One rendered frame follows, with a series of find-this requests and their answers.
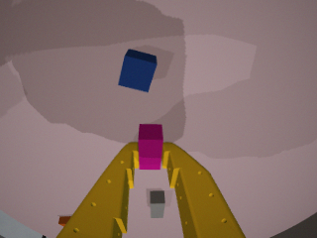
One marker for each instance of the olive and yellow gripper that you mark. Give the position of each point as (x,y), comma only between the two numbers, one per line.
(203,210)

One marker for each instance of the orange rod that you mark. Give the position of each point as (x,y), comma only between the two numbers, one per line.
(63,220)

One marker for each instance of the small blue cube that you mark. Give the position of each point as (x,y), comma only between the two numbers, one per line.
(138,70)

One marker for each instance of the magenta rod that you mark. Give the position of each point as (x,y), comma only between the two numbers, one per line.
(150,146)

